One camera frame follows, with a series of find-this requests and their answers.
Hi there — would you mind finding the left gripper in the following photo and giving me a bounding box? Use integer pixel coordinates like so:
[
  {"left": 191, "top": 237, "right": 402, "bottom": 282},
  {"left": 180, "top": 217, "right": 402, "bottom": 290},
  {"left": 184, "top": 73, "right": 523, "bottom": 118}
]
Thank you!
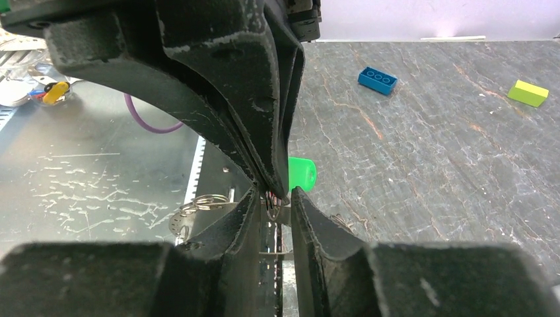
[{"left": 0, "top": 0, "right": 323, "bottom": 202}]

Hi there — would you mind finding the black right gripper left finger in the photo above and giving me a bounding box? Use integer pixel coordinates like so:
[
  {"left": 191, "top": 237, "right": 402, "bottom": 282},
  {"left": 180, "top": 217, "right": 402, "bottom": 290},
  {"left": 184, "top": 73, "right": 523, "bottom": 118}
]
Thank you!
[{"left": 0, "top": 188, "right": 262, "bottom": 317}]

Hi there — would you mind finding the silver key with ring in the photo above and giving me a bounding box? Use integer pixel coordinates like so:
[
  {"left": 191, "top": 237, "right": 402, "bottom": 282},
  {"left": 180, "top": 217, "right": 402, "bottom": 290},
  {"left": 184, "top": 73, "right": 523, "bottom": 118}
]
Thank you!
[{"left": 330, "top": 214, "right": 353, "bottom": 234}]

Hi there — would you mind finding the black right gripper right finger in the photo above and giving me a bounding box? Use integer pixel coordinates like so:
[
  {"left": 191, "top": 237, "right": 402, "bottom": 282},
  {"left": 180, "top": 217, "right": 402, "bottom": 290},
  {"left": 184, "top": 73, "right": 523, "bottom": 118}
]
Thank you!
[{"left": 291, "top": 188, "right": 559, "bottom": 316}]

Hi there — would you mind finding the clear plastic bowl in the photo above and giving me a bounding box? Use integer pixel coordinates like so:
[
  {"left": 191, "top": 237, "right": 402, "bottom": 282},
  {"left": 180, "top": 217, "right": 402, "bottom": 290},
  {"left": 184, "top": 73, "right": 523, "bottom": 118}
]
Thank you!
[{"left": 0, "top": 37, "right": 73, "bottom": 108}]

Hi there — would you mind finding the lime green block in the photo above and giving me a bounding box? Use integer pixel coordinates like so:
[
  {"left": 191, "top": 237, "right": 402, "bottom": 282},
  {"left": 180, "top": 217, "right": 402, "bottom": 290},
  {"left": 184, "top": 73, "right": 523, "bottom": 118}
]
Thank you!
[{"left": 507, "top": 80, "right": 549, "bottom": 108}]

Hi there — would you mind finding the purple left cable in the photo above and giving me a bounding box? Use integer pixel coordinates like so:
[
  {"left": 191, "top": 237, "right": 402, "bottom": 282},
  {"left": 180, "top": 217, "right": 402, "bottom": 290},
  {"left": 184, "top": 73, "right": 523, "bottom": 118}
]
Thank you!
[{"left": 123, "top": 92, "right": 185, "bottom": 135}]

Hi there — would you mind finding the perforated metal ring plate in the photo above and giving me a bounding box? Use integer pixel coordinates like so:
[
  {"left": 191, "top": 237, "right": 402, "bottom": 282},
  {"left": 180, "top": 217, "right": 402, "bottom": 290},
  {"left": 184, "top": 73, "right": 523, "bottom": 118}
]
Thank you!
[{"left": 168, "top": 190, "right": 302, "bottom": 317}]

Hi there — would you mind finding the dark blue flat brick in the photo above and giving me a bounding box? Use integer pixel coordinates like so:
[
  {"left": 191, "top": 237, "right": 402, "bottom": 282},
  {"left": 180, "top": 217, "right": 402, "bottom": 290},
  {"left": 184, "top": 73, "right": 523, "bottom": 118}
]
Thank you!
[{"left": 358, "top": 67, "right": 398, "bottom": 96}]

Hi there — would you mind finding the green key tag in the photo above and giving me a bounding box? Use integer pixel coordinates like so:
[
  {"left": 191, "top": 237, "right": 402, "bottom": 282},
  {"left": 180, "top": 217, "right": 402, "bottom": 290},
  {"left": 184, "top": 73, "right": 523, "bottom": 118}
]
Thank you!
[{"left": 288, "top": 157, "right": 317, "bottom": 192}]

